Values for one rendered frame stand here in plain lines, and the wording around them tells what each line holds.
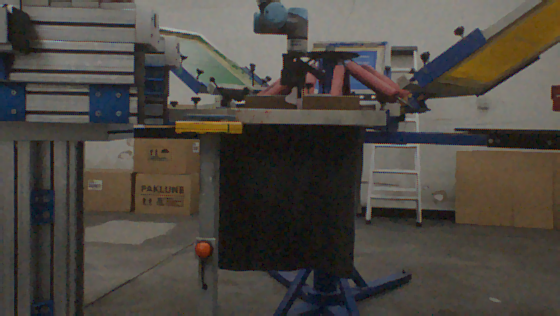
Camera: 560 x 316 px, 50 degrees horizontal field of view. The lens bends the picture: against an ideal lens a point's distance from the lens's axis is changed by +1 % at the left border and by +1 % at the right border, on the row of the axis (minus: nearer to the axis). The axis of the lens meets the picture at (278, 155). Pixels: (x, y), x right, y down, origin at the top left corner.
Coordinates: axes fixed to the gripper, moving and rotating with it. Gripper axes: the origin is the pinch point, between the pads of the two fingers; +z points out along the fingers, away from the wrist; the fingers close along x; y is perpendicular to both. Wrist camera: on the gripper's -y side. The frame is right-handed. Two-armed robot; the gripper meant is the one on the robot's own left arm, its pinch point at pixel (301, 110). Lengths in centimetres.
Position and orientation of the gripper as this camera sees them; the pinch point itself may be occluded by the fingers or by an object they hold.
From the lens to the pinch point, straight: 209.6
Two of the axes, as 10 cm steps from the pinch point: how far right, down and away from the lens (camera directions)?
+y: -9.8, -0.3, 1.8
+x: -1.9, 0.5, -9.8
